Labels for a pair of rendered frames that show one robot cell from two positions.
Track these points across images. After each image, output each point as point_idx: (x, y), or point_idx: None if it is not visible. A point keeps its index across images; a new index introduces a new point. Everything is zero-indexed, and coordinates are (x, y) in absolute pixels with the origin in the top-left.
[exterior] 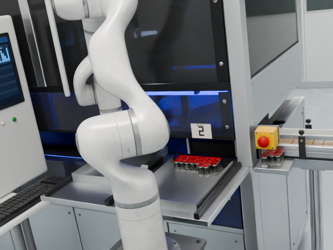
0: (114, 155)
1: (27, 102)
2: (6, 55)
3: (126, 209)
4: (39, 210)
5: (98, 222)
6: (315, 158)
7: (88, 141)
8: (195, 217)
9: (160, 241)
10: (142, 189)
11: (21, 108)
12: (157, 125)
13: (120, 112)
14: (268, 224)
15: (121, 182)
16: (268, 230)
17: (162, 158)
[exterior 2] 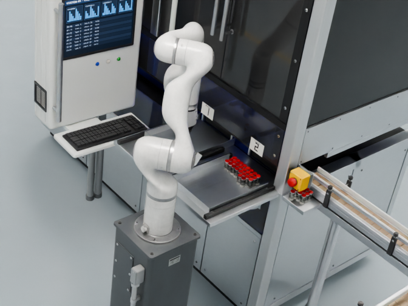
0: (152, 167)
1: (135, 46)
2: (129, 5)
3: (150, 198)
4: None
5: None
6: (334, 212)
7: (139, 153)
8: (204, 217)
9: (166, 225)
10: (163, 192)
11: (128, 50)
12: (184, 161)
13: (166, 142)
14: (292, 241)
15: (151, 183)
16: (290, 245)
17: (223, 150)
